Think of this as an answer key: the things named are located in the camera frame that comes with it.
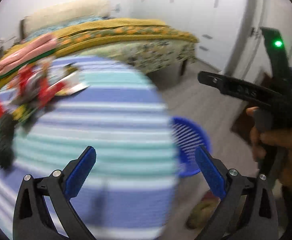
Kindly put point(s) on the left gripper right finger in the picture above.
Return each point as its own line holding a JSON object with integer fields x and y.
{"x": 258, "y": 219}

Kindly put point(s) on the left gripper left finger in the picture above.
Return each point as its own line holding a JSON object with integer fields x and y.
{"x": 43, "y": 209}

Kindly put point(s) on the long red snack wrapper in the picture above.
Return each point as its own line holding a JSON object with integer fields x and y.
{"x": 47, "y": 92}

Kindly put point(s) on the red white paper box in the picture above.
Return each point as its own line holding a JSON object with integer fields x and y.
{"x": 72, "y": 86}

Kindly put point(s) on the green gold wrapper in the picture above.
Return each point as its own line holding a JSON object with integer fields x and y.
{"x": 70, "y": 68}

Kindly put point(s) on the crushed red soda can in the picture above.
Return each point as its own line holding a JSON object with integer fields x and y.
{"x": 28, "y": 82}

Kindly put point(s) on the person's right hand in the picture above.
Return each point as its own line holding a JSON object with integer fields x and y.
{"x": 271, "y": 138}

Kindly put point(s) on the green slipper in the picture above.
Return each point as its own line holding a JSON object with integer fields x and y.
{"x": 201, "y": 213}

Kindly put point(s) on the striped blue green tablecloth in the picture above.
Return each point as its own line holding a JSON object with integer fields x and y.
{"x": 129, "y": 191}

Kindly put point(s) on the blue plastic waste basket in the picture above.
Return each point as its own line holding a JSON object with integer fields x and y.
{"x": 187, "y": 136}

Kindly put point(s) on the white wardrobe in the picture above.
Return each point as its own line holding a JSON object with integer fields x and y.
{"x": 216, "y": 23}

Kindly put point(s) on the bed with floral sheet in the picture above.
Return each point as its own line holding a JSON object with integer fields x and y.
{"x": 85, "y": 28}

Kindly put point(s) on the folded pink blanket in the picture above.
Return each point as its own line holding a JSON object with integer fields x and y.
{"x": 33, "y": 51}

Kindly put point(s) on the mustard yellow blanket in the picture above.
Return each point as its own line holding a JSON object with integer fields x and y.
{"x": 148, "y": 45}

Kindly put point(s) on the beige padded headboard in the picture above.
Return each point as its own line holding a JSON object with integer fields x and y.
{"x": 63, "y": 13}

